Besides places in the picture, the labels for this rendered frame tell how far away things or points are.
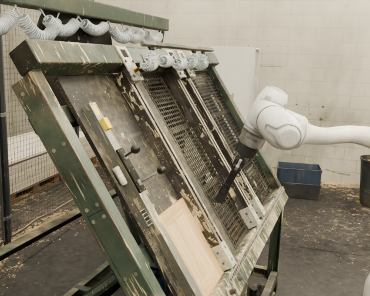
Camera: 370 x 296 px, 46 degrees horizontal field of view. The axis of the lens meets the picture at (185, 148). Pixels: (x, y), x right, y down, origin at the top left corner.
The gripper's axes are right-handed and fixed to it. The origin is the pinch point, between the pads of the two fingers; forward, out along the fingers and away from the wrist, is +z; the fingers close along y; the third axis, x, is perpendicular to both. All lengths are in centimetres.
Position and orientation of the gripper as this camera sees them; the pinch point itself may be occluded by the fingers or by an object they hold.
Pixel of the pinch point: (222, 193)
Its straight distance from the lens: 156.9
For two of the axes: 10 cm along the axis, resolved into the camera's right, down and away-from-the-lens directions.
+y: -2.3, 2.0, -9.5
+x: 8.8, 4.7, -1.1
